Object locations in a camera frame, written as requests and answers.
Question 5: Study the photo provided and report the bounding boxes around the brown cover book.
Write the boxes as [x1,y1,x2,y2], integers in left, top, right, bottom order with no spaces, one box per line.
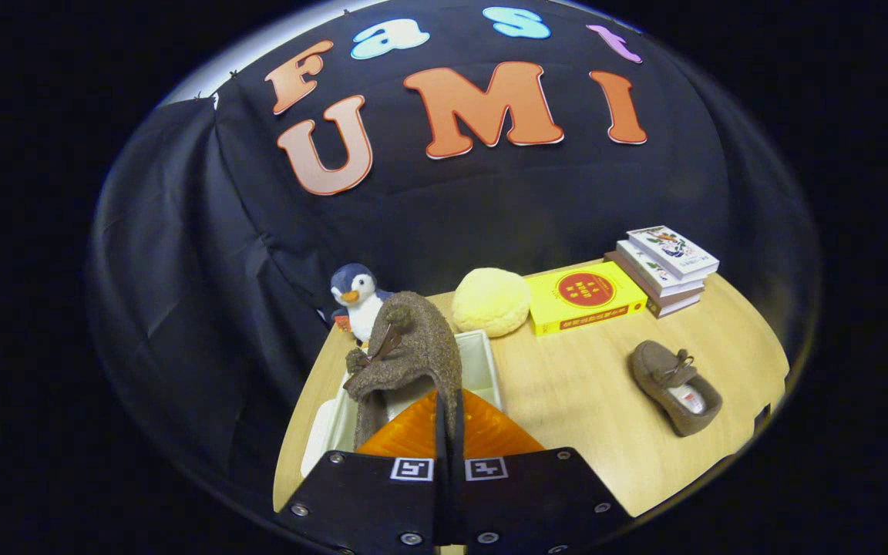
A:
[604,251,703,319]

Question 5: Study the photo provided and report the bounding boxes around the brown fuzzy moccasin shoe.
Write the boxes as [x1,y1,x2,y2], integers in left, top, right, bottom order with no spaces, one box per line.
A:
[344,291,464,452]
[629,340,723,438]

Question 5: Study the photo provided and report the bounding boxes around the beige fabric storage box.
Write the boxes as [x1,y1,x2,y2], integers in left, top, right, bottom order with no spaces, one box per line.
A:
[301,330,503,479]

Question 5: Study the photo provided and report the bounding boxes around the yellow round plush cushion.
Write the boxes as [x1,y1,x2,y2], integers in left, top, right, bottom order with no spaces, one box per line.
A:
[452,267,531,338]

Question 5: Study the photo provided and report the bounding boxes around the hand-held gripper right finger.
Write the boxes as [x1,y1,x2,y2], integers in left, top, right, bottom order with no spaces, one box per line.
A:
[456,389,634,555]

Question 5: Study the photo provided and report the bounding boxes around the penguin plush toy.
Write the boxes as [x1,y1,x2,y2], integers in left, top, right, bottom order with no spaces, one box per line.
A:
[328,263,395,348]

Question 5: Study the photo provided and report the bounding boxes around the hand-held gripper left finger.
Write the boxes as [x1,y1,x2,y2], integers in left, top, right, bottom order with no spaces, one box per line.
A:
[274,389,445,555]

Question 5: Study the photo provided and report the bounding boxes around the yellow book with red circle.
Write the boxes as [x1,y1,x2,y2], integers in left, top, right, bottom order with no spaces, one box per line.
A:
[526,261,649,337]

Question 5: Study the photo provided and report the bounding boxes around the white illustrated book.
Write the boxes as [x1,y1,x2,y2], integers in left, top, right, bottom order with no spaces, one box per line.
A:
[627,225,720,281]

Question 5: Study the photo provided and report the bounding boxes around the white book with green print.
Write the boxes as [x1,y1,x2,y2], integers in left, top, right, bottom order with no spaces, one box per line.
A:
[616,240,705,298]

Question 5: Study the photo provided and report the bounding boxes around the black backdrop cloth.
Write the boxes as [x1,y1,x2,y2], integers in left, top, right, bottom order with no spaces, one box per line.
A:
[88,0,819,494]

